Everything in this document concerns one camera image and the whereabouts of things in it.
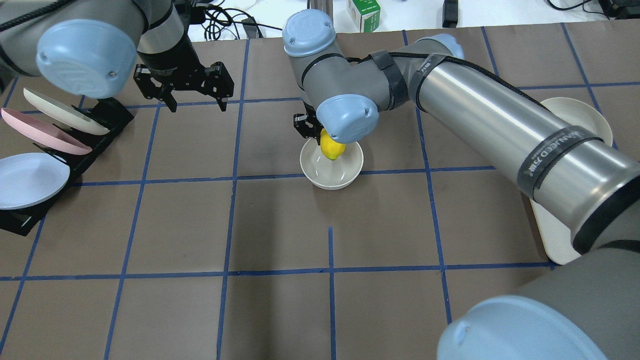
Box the black power adapter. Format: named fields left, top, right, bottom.
left=442, top=0, right=459, bottom=28

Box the beige plate in rack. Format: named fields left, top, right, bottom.
left=23, top=88, right=110, bottom=136

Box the yellow lemon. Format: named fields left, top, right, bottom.
left=319, top=129, right=346, bottom=161

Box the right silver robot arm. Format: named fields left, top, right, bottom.
left=282, top=9, right=640, bottom=360

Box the light blue plate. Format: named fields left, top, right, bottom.
left=0, top=152, right=71, bottom=210

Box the aluminium frame post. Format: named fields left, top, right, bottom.
left=306, top=0, right=333, bottom=16

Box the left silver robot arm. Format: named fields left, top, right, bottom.
left=0, top=0, right=234, bottom=112

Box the green white carton box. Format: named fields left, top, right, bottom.
left=346, top=0, right=382, bottom=34

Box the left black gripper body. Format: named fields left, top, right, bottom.
left=133, top=39, right=235, bottom=101

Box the cream round plate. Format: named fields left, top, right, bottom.
left=541, top=96, right=614, bottom=147

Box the cream rectangular tray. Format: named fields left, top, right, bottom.
left=529, top=200, right=581, bottom=265

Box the white ceramic bowl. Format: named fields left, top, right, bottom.
left=299, top=138, right=364, bottom=191

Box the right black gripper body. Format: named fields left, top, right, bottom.
left=293, top=104, right=323, bottom=141

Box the pink plate in rack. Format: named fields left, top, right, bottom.
left=1, top=107, right=93, bottom=155

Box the black dish rack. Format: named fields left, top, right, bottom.
left=0, top=98, right=134, bottom=236

